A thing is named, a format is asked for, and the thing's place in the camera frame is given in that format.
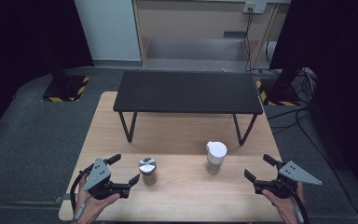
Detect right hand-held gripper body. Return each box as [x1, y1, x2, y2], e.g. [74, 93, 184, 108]
[254, 160, 323, 200]

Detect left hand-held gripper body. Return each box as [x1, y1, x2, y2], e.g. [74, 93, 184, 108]
[79, 158, 131, 201]

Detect glass spice jar metal lid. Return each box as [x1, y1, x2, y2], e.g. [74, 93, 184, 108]
[138, 156, 158, 187]

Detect glass spice jar white lid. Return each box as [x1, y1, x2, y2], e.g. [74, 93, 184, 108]
[204, 140, 228, 175]

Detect black shelf with metal legs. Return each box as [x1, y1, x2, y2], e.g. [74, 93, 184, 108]
[112, 70, 264, 147]

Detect person's right hand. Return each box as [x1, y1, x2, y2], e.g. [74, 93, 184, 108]
[260, 181, 307, 224]

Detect person's left hand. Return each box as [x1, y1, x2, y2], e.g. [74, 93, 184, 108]
[74, 174, 122, 224]

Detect black stand with striped base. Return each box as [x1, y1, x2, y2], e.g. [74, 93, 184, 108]
[255, 66, 309, 107]
[41, 55, 91, 103]

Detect black curtain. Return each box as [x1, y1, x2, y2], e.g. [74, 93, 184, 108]
[0, 0, 95, 144]
[268, 0, 358, 194]

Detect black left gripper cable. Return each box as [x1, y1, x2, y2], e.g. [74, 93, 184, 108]
[69, 163, 95, 220]

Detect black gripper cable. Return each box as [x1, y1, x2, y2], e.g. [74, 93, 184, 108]
[69, 163, 95, 220]
[290, 186, 310, 224]

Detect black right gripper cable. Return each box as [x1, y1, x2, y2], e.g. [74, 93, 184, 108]
[290, 186, 310, 224]

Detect grey right cable plug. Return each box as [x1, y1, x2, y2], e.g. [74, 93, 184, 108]
[294, 204, 304, 224]

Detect grey cable plug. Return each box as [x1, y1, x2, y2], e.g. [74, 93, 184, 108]
[294, 204, 304, 224]
[74, 202, 87, 221]

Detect grey left cable plug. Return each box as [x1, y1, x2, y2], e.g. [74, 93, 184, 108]
[74, 202, 87, 221]

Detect black cables from outlet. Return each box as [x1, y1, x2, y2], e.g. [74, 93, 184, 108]
[242, 11, 255, 73]

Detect white wall power outlet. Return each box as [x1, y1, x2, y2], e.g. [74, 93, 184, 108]
[242, 1, 268, 14]

